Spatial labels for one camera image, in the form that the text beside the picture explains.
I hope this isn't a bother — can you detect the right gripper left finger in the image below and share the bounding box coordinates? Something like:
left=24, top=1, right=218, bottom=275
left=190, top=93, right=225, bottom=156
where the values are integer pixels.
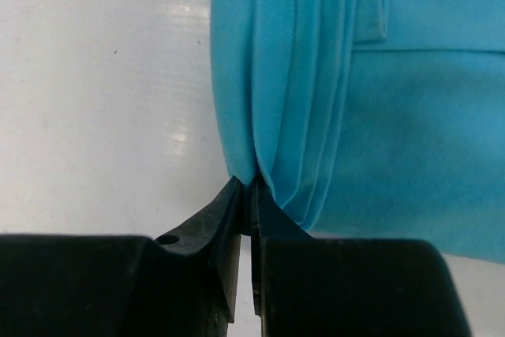
left=1, top=179, right=241, bottom=336

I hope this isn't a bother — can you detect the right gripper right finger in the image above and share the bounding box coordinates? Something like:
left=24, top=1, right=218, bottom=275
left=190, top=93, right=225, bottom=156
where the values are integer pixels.
left=250, top=179, right=471, bottom=336

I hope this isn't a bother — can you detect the teal t shirt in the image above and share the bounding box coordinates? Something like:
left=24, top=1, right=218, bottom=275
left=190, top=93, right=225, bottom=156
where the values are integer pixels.
left=210, top=0, right=504, bottom=263

